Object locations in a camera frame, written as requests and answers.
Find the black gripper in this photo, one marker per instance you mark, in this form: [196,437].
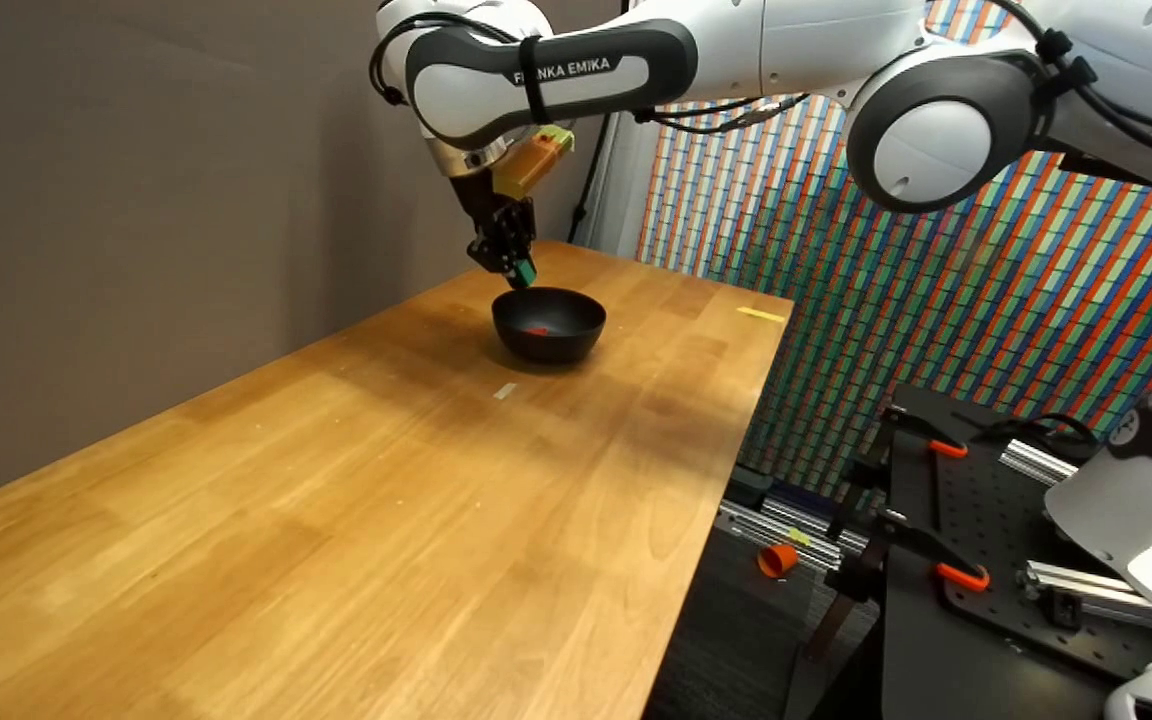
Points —
[499,223]

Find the green block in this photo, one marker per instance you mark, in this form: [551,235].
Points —
[525,279]

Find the red block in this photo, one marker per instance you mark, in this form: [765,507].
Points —
[545,325]

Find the black bowl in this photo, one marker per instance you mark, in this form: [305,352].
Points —
[551,350]

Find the colourful patterned panel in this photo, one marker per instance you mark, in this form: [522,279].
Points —
[949,307]

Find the aluminium extrusion bar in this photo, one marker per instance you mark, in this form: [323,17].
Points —
[1040,462]
[1110,592]

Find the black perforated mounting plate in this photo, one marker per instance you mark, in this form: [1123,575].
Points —
[978,652]

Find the wrist camera on wooden mount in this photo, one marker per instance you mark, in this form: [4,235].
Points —
[538,160]

